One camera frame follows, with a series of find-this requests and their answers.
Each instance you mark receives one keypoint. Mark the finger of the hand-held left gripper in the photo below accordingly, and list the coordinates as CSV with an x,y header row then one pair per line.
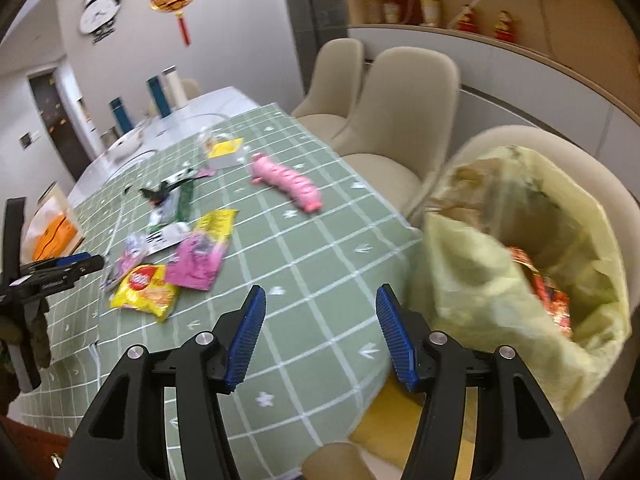
x,y
90,266
72,261

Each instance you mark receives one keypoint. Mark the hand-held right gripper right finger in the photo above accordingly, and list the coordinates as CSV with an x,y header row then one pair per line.
x,y
395,340

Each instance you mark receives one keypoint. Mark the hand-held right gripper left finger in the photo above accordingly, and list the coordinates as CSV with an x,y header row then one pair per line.
x,y
245,335

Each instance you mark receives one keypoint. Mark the clear purple wrapper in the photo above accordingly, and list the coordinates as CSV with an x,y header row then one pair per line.
x,y
125,260

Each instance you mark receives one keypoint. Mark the white black packet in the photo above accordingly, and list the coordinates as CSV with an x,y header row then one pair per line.
x,y
167,235

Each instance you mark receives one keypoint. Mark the yellow plastic bag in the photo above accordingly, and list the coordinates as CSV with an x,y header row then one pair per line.
x,y
470,300

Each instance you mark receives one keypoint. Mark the pink and yellow snack packet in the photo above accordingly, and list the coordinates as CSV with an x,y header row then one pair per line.
x,y
197,260

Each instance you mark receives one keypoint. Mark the dark green wrapper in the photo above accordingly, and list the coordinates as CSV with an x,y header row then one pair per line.
x,y
182,200

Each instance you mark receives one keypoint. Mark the person's left hand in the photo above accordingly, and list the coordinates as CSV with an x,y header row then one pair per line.
x,y
39,335

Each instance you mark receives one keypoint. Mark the yellow seat cushion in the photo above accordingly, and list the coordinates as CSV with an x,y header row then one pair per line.
x,y
380,420

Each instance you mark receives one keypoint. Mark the green checked tablecloth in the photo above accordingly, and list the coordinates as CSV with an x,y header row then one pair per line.
x,y
310,270

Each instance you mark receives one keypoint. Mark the white bowl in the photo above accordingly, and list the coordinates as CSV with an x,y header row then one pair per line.
x,y
125,147

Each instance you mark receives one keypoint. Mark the small grey cup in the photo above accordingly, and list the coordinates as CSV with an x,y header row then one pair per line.
x,y
108,137

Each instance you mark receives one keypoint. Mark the dark brown door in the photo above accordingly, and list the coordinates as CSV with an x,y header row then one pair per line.
x,y
65,125

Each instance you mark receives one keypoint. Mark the teal bottle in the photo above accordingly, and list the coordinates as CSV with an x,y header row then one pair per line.
x,y
121,116
159,96

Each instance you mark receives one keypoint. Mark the pink pig toy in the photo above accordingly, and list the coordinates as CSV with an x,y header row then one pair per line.
x,y
285,180

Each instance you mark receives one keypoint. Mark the person's brown fuzzy clothing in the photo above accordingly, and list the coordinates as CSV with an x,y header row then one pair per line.
x,y
30,452

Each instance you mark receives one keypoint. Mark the small white yellow box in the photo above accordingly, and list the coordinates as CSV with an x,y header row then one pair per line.
x,y
225,152

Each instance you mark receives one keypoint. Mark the white bottle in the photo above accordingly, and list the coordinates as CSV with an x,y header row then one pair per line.
x,y
175,86

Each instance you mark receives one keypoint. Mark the white sideboard cabinet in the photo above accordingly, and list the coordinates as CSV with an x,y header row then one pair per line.
x,y
525,85

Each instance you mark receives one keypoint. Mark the red seated figurine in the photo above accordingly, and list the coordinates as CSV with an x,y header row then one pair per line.
x,y
467,21
504,27

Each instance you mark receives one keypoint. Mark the small clear jar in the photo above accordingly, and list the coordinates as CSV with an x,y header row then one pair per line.
x,y
373,10

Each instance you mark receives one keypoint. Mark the white lidded cup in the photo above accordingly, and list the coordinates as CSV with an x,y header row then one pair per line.
x,y
431,11

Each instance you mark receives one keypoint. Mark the wall light switch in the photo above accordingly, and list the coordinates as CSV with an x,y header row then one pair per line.
x,y
31,139

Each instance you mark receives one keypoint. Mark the panda wall clock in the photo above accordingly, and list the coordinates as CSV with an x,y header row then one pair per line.
x,y
100,15

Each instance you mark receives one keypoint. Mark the beige wall shelf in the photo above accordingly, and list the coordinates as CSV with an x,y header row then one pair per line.
x,y
575,35

